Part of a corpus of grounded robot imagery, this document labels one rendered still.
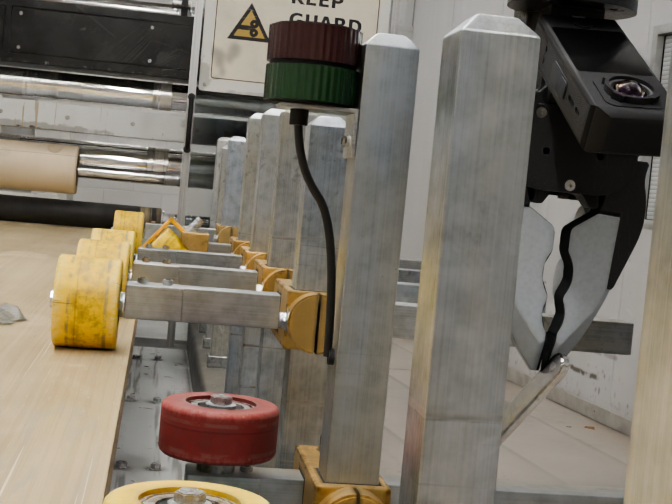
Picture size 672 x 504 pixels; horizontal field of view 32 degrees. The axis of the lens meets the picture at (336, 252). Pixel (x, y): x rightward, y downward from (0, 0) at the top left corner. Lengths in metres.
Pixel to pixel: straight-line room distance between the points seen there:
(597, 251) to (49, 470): 0.31
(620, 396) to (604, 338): 4.94
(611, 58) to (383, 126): 0.19
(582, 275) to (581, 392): 5.79
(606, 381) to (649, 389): 5.90
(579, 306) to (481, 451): 0.16
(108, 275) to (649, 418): 0.77
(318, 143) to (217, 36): 2.06
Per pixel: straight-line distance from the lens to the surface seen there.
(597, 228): 0.66
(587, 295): 0.66
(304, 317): 0.98
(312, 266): 1.00
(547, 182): 0.64
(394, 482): 0.83
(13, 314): 1.21
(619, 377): 6.08
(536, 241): 0.65
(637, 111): 0.58
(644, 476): 0.30
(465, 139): 0.51
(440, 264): 0.51
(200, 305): 1.04
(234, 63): 3.04
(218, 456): 0.78
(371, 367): 0.76
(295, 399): 1.02
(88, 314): 1.02
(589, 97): 0.58
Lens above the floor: 1.06
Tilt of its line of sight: 3 degrees down
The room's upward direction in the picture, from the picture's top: 5 degrees clockwise
